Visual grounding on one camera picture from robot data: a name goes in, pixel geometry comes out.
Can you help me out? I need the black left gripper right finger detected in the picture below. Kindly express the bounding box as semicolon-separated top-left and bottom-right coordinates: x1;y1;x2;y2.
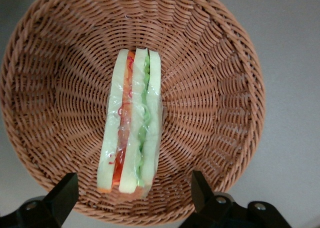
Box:
178;170;251;228

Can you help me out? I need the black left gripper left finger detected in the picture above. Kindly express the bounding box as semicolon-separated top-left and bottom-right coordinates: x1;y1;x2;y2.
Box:
0;172;80;228

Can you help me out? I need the triangle sandwich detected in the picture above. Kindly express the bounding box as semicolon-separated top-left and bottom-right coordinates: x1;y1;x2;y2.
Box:
96;47;165;201

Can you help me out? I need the round brown wicker basket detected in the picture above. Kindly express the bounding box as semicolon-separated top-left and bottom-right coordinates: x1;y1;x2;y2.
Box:
0;0;266;226

